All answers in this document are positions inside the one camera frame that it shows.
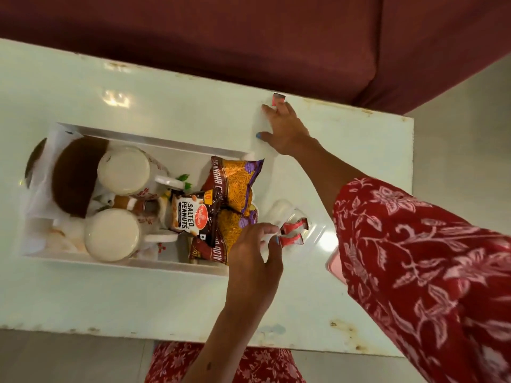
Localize orange purple snack packet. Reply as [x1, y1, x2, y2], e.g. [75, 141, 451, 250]
[188, 205, 259, 264]
[201, 156, 264, 215]

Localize white floral ceramic mug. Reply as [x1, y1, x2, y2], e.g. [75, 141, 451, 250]
[84, 208, 179, 263]
[97, 145, 186, 201]

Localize clear plastic container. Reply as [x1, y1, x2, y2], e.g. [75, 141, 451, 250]
[261, 198, 322, 253]

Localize white orange peanut packet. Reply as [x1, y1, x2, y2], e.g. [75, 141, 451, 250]
[170, 191, 214, 237]

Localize white rectangular tray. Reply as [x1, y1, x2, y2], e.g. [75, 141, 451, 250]
[16, 123, 256, 277]

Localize person's left hand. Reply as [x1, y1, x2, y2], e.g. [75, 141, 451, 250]
[225, 222, 285, 312]

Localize dark brown round plate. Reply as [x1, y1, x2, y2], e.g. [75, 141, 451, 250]
[25, 137, 48, 185]

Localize person's right hand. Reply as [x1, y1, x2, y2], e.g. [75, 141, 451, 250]
[255, 101, 317, 157]

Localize white paper sachets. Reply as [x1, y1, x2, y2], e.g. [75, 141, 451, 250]
[22, 217, 86, 255]

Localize pink phone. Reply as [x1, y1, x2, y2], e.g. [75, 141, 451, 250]
[325, 247, 348, 286]

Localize person's right forearm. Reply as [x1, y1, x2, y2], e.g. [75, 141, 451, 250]
[293, 137, 370, 218]

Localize person's left forearm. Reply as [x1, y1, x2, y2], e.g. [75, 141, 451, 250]
[182, 305, 269, 383]

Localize large brown round plate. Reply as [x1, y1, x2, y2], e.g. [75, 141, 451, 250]
[52, 135, 109, 218]

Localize maroon sofa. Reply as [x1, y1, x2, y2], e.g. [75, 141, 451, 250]
[0, 0, 511, 115]

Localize white plastic wrapper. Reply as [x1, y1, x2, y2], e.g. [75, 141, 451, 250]
[25, 127, 104, 220]

